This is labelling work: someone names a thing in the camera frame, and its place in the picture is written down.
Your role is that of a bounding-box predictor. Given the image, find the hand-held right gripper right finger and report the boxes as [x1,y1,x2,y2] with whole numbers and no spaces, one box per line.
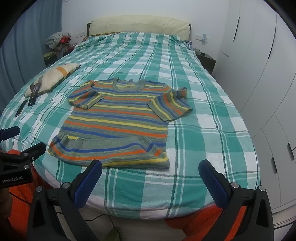
[198,159,278,241]

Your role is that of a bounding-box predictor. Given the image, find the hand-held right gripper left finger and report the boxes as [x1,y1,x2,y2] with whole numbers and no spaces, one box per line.
[27,159,102,241]

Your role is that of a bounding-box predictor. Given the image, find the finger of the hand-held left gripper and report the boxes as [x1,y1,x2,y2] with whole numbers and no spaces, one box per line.
[0,126,21,141]
[0,142,47,164]

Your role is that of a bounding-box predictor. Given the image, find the striped knit sweater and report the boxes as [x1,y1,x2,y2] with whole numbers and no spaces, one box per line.
[47,78,194,170]

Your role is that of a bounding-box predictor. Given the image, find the person's orange pants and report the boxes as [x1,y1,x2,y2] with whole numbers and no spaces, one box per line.
[8,148,248,241]

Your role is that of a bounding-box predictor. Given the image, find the black phone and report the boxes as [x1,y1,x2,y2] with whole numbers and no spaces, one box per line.
[14,100,26,117]

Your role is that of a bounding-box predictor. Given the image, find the black remote control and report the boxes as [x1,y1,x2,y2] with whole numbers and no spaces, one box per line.
[28,75,45,106]

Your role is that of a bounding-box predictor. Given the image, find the green white plaid bedsheet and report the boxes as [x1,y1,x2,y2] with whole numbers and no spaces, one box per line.
[0,31,260,219]

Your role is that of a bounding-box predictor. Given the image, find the green power adapter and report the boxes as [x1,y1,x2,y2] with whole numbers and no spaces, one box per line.
[108,227,122,241]

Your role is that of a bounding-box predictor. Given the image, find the cream quilted pillow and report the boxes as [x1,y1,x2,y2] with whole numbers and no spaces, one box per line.
[24,62,81,97]

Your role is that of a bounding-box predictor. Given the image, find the blue curtain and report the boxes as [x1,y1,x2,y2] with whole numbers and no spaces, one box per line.
[0,0,63,117]

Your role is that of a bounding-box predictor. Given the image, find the grey knitted cloth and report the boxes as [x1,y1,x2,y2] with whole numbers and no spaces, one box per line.
[45,31,73,49]

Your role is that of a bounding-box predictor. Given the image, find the white wardrobe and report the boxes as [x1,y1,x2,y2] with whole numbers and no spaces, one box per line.
[212,0,296,215]

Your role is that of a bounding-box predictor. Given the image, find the dark bare nightstand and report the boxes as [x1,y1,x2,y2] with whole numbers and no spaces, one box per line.
[194,47,216,75]

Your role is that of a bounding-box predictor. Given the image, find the cream padded headboard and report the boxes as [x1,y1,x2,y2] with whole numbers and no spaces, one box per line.
[87,15,191,42]

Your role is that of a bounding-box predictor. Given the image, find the black floor cable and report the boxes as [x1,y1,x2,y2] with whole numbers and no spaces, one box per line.
[56,211,121,241]

